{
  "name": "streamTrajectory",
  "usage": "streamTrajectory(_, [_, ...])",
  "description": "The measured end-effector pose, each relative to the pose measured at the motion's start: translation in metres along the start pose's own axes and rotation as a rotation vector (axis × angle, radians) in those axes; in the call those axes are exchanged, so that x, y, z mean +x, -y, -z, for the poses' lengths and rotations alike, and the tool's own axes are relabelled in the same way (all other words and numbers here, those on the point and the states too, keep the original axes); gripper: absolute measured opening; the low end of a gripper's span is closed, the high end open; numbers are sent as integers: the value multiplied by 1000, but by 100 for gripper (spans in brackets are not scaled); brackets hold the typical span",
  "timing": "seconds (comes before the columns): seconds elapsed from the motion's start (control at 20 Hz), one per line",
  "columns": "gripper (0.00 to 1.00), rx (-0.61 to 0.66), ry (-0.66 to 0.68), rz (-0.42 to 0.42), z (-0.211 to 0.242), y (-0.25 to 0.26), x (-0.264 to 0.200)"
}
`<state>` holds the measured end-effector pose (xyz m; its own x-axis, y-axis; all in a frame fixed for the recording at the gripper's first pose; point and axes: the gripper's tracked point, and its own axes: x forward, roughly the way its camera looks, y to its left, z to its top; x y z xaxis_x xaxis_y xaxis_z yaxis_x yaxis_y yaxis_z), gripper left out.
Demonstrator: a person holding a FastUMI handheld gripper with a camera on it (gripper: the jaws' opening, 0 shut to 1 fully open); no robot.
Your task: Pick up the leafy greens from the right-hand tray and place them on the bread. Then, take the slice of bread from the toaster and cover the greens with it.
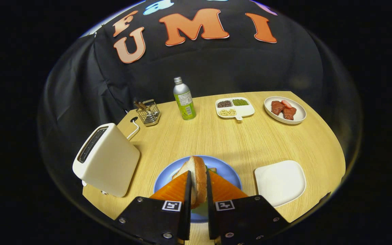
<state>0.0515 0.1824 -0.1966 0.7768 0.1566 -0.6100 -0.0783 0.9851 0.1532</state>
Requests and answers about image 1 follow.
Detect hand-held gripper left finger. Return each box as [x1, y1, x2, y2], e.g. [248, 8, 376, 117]
[114, 170, 192, 245]

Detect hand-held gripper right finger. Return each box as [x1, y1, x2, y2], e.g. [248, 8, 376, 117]
[206, 170, 290, 245]

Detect toasted bread slice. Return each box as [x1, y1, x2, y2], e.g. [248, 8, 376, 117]
[172, 156, 208, 209]

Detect green lettuce leaf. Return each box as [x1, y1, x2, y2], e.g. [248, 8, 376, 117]
[192, 166, 217, 218]

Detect blue round plate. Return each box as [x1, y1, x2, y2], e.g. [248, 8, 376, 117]
[153, 156, 242, 224]

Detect white square plate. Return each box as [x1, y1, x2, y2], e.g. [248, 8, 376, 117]
[254, 160, 307, 208]

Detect white toaster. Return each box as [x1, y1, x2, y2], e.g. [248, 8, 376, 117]
[72, 123, 141, 198]

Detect silver green drink bottle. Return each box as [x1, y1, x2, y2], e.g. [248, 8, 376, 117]
[173, 77, 197, 121]

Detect white divided dish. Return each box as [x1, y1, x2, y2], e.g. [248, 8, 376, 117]
[215, 97, 255, 121]

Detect brown meat piece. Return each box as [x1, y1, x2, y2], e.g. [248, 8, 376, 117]
[282, 107, 297, 120]
[271, 100, 285, 115]

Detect white round plate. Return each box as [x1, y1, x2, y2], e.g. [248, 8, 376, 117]
[264, 96, 307, 125]

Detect black backdrop cloth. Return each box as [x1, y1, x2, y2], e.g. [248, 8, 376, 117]
[43, 0, 360, 160]

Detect white toaster cable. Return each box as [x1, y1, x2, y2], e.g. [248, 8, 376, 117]
[126, 120, 140, 141]

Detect wire mesh utensil basket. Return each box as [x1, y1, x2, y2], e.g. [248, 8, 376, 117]
[135, 99, 161, 127]

